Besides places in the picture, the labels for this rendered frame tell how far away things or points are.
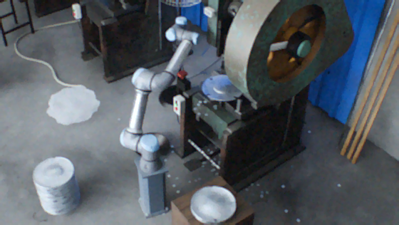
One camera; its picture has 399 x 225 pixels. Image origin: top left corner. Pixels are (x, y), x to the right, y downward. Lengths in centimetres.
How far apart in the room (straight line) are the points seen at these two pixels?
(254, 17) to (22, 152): 239
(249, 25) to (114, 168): 182
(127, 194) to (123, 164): 31
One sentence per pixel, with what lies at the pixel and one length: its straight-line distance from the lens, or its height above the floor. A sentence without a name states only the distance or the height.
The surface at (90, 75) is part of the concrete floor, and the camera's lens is 468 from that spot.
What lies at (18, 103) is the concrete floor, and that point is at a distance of 449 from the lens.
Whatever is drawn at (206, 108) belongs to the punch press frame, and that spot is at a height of 63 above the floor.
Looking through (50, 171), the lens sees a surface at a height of 31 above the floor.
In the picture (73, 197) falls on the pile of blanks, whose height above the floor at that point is 12.
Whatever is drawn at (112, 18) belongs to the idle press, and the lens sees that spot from 431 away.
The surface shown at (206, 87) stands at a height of 78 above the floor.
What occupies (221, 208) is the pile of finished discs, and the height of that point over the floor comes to 38.
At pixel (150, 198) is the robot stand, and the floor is 20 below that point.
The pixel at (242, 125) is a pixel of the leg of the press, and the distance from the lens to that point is 307.
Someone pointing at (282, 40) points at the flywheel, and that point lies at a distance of 263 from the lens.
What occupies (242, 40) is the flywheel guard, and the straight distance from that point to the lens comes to 238.
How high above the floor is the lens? 269
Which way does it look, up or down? 40 degrees down
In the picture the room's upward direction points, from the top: 2 degrees clockwise
